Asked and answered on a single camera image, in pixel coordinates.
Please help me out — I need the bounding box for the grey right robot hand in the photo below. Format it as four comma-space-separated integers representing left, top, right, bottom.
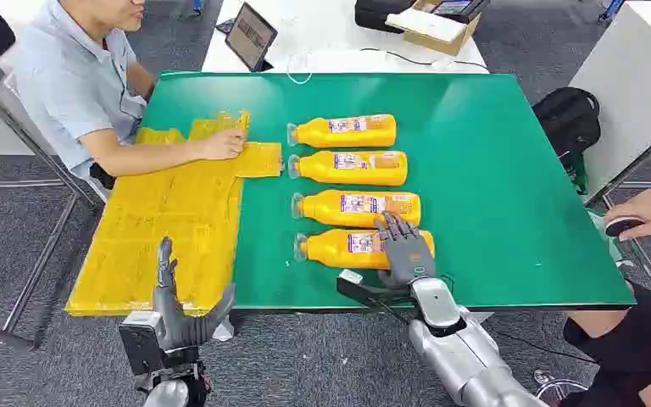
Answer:
374, 210, 437, 289

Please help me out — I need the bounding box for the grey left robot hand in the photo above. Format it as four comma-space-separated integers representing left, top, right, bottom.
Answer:
152, 236, 237, 353

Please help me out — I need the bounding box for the orange drink bottle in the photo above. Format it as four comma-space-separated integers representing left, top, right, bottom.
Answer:
287, 150, 409, 187
287, 114, 398, 149
291, 189, 423, 229
293, 227, 436, 270

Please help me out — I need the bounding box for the black round device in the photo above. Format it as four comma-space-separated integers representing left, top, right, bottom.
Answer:
604, 215, 646, 239

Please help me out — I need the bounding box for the yellow sheet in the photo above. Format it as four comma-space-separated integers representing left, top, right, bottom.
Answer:
65, 110, 284, 318

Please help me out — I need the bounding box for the green table mat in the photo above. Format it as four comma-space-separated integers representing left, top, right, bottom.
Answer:
140, 71, 637, 312

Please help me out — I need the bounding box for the person's right hand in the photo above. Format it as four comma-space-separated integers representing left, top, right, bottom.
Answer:
198, 127, 248, 162

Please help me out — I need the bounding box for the black backpack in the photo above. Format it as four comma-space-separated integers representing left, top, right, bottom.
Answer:
531, 86, 603, 172

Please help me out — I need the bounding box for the cardboard box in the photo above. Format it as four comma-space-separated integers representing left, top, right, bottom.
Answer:
385, 0, 484, 57

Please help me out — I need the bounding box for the black bag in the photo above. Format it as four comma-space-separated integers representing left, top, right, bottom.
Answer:
353, 0, 418, 34

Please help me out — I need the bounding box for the person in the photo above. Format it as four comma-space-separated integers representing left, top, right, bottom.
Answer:
13, 0, 248, 191
558, 279, 651, 407

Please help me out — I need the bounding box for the black device with screen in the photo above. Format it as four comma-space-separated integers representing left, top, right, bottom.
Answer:
431, 0, 492, 25

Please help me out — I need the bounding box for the black tablet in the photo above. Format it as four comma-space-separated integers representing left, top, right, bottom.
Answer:
224, 1, 280, 74

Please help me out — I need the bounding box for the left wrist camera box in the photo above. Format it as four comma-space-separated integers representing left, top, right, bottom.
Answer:
118, 310, 165, 376

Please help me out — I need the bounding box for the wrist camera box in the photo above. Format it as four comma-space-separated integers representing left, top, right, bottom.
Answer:
118, 310, 165, 376
336, 269, 415, 315

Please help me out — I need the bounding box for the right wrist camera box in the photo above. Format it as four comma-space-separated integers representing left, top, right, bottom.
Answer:
336, 269, 415, 315

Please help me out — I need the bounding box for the black floor cable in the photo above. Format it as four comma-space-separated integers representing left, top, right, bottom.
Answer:
492, 330, 599, 365

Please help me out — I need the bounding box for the thin black cable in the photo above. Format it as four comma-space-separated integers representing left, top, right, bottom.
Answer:
358, 47, 490, 72

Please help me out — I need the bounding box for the metal stool ring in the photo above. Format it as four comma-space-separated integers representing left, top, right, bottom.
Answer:
532, 369, 590, 407

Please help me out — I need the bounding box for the white cable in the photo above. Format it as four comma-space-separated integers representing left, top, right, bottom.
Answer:
285, 53, 314, 86

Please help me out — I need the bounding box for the white table with metal frame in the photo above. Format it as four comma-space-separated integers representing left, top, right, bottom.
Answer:
567, 0, 651, 208

